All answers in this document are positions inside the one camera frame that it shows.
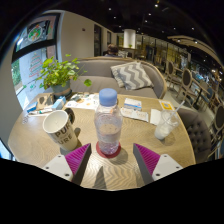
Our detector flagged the yellow square card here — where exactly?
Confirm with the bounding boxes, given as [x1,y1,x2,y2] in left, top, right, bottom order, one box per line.
[159,99,175,112]

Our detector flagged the dark grey tufted armchair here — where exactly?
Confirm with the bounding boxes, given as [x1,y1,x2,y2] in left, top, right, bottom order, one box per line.
[176,107,214,164]

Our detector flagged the group of ceiling lights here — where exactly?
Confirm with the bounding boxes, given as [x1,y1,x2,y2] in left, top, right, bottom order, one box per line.
[106,3,201,44]

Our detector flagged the person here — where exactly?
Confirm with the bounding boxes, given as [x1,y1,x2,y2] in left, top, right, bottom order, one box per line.
[103,43,120,58]

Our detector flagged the white mug with black print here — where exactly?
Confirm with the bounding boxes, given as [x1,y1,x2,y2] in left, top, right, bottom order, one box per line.
[42,107,81,152]

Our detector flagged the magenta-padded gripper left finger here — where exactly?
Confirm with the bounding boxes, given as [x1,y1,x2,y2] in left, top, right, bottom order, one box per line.
[42,143,93,186]

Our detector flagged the brown cardboard holder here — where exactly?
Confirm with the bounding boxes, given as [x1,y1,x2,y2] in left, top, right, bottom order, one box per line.
[35,94,54,110]

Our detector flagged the group of dining chairs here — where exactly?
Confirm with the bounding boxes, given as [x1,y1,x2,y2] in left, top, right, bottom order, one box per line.
[164,59,224,134]

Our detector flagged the clear plastic cup with straw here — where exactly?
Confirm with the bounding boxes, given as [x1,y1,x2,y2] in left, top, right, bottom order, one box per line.
[153,100,186,141]

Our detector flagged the green potted plant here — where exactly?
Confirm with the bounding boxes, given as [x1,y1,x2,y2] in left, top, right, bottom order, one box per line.
[35,53,93,99]

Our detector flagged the white pen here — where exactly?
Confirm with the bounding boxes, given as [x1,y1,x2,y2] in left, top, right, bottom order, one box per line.
[28,108,54,116]

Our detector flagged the window with painted decoration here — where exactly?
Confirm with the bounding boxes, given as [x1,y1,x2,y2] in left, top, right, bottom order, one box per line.
[11,46,56,101]

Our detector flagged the printed paper sheet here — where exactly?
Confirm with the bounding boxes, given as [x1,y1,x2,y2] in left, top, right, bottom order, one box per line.
[64,92,100,111]

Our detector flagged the light blue tissue pack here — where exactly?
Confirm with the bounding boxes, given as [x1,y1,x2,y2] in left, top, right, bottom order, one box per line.
[51,96,67,110]

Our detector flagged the framed food poster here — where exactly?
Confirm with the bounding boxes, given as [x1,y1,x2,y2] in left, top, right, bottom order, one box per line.
[14,14,59,53]

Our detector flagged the clear blue-capped water bottle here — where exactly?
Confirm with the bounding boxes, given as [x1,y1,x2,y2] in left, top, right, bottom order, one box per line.
[93,87,124,156]

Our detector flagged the white and blue card pack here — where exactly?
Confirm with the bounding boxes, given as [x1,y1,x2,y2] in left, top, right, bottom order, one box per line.
[123,97,143,111]

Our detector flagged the white paper napkin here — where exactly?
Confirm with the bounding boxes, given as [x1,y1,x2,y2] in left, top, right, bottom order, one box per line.
[149,108,163,126]

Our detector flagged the small blue box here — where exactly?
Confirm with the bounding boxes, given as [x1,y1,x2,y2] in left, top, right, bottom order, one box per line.
[26,101,38,113]

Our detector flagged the long white leaflet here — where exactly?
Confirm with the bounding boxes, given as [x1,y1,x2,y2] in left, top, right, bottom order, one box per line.
[120,106,150,123]

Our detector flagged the grey white chevron pillow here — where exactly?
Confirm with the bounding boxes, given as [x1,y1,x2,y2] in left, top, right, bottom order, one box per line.
[110,60,155,91]

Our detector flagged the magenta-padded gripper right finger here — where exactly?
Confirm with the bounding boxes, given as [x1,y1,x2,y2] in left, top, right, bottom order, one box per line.
[132,143,184,186]

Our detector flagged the grey curved sofa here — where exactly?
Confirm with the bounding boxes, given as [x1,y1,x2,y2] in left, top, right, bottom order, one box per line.
[68,56,168,99]

